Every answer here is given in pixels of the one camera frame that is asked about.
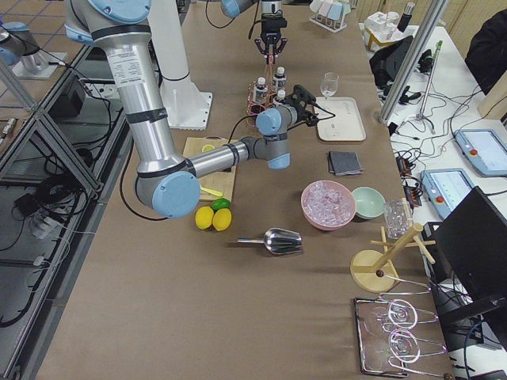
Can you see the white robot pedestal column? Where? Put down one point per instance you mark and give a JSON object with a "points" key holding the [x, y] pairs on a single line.
{"points": [[167, 39]]}

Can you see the tea bottle white cap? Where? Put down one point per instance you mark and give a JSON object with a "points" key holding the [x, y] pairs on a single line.
{"points": [[279, 79]]}

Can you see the lemon half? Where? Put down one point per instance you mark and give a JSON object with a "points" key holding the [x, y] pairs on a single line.
{"points": [[207, 147]]}

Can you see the black thermos bottle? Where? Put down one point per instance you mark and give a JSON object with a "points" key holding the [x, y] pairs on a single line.
{"points": [[405, 18]]}

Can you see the black wire glass rack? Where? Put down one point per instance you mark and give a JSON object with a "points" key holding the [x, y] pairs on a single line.
{"points": [[362, 306]]}

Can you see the black monitor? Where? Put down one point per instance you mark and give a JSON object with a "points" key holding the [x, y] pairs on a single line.
{"points": [[473, 240]]}

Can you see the wooden mug tree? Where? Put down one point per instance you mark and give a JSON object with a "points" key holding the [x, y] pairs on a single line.
{"points": [[374, 271]]}

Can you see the green bowl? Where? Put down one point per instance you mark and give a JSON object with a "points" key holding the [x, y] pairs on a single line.
{"points": [[369, 203]]}

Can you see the grey folded cloth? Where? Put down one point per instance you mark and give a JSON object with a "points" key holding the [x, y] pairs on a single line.
{"points": [[344, 163]]}

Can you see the yellow plastic knife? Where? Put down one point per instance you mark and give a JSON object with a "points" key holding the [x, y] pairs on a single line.
{"points": [[212, 192]]}

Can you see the black usb hub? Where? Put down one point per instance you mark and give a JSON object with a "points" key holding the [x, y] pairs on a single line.
{"points": [[413, 195], [404, 166]]}

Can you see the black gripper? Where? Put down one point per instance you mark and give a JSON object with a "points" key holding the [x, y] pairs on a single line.
{"points": [[272, 28], [304, 112]]}

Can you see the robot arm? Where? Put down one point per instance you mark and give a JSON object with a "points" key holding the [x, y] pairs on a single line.
{"points": [[166, 180], [233, 8]]}

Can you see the white cup drying rack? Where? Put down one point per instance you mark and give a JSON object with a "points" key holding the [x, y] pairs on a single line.
{"points": [[330, 14]]}

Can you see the yellow lemon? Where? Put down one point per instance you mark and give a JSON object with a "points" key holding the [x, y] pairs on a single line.
{"points": [[204, 217], [222, 219]]}

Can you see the metal ice scoop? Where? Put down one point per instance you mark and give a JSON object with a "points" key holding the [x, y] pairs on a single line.
{"points": [[278, 241]]}

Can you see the clear wine glass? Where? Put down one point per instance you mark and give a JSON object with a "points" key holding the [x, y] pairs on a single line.
{"points": [[329, 83]]}

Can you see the metal rod with green tip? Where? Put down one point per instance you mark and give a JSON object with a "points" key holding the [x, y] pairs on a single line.
{"points": [[426, 65]]}

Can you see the teach pendant tablet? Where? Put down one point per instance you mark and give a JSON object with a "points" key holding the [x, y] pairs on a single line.
{"points": [[446, 188], [484, 150]]}

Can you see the pink bowl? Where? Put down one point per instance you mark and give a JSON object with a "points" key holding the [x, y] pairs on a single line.
{"points": [[328, 210]]}

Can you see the glass mug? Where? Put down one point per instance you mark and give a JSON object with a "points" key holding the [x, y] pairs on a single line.
{"points": [[397, 217]]}

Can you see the bamboo cutting board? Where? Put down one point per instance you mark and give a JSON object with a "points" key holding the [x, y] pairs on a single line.
{"points": [[223, 180]]}

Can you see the aluminium frame post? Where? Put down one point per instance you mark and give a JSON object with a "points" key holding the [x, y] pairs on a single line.
{"points": [[425, 30]]}

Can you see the cream rabbit tray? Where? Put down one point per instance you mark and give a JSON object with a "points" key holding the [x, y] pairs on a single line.
{"points": [[341, 122]]}

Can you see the copper wire bottle basket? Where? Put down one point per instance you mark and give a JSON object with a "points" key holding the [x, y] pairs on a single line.
{"points": [[252, 109]]}

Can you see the green lime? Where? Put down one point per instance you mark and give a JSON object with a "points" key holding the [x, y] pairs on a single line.
{"points": [[220, 203]]}

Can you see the clear ice cubes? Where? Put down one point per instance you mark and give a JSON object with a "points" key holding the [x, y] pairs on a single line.
{"points": [[328, 202]]}

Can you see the hanging wine glass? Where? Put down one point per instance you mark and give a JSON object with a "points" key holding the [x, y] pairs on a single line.
{"points": [[385, 350], [388, 316]]}

